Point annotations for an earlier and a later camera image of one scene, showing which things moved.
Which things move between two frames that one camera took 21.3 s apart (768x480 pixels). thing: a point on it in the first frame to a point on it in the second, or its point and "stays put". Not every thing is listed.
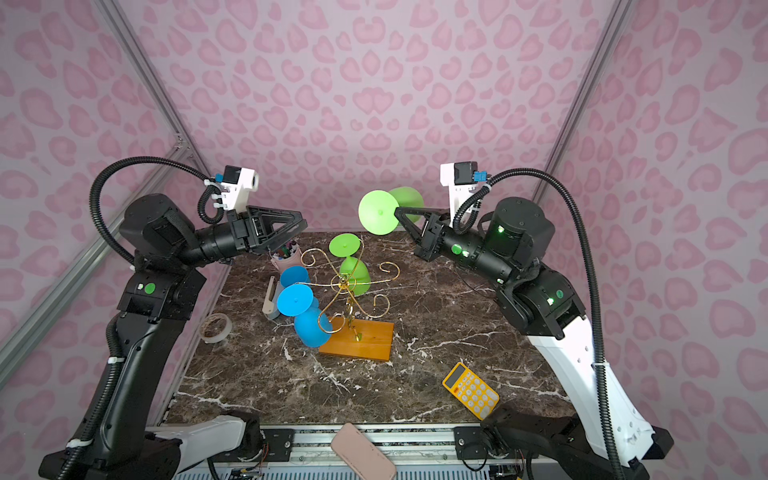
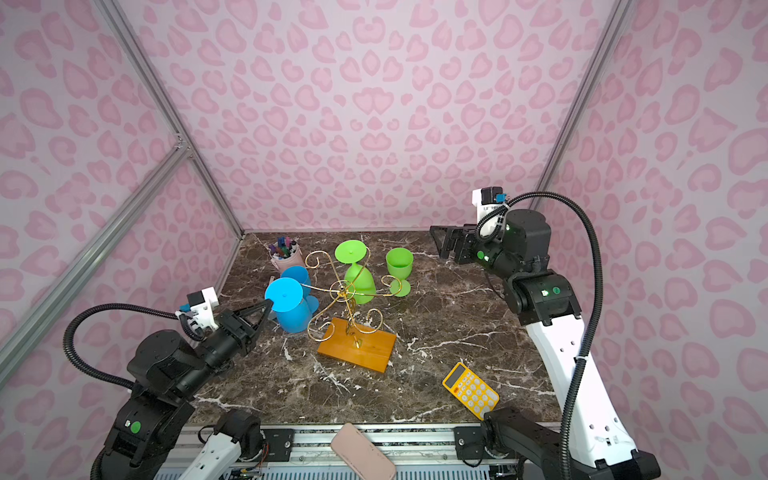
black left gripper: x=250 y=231 to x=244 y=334
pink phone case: x=362 y=455 stays put
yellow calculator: x=472 y=392 stays put
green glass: x=377 y=212 to x=400 y=262
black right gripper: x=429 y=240 to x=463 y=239
